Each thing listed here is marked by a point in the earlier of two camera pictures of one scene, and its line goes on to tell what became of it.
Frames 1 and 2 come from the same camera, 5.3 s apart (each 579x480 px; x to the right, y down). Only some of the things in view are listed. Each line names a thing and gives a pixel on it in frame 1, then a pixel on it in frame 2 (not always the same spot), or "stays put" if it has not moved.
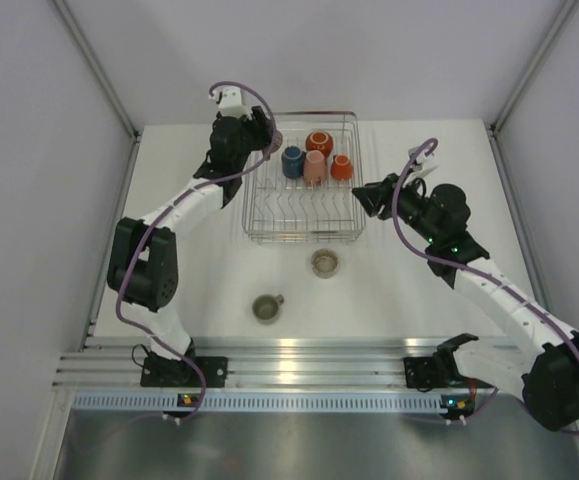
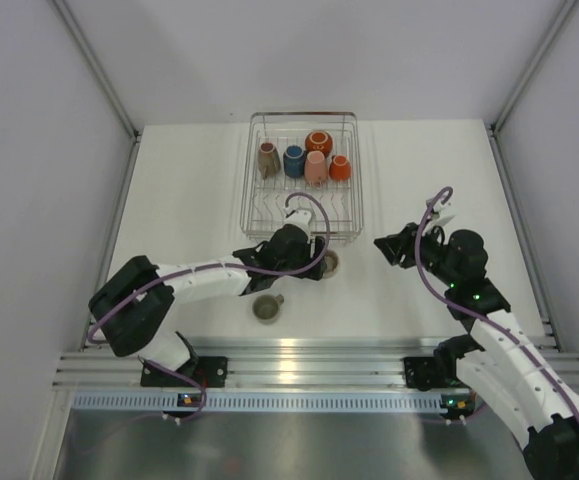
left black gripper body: x=252 y=139 to x=304 y=255
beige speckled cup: x=324 y=263 stays put
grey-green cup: x=265 y=308 stays put
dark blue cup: x=292 y=160 stays put
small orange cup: x=341 y=167 stays put
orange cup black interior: x=319 y=140 stays put
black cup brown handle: x=277 y=141 to x=268 y=159
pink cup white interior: x=315 y=166 stays put
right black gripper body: x=409 y=201 to x=434 y=253
